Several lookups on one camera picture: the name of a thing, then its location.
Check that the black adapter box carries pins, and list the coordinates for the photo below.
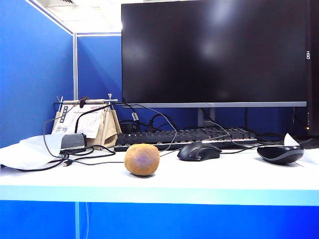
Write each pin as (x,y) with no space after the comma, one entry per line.
(73,142)

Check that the large white paper sheet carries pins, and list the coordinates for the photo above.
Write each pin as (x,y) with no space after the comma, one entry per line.
(25,152)

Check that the brown fuzzy kiwi fruit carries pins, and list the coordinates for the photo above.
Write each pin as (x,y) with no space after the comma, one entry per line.
(142,159)

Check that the grey black upside-down mouse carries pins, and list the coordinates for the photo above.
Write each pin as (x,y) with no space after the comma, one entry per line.
(280,155)

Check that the silver monitor stand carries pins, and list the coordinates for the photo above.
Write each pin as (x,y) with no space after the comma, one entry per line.
(202,117)

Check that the beige desk calendar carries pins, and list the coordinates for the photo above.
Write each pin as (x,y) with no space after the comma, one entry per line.
(86,123)

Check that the large black computer monitor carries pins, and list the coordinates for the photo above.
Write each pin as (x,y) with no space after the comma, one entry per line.
(211,54)

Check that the small white curled paper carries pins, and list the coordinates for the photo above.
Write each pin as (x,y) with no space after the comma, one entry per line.
(289,140)

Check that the black mechanical keyboard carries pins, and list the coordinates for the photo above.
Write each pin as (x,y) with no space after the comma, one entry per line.
(154,139)

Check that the black power brick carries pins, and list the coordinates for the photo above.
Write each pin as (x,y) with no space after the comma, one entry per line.
(127,126)

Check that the black monitor with HSO print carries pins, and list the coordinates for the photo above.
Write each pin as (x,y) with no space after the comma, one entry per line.
(314,82)

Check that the dark flat object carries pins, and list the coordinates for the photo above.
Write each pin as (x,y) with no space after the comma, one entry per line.
(311,144)

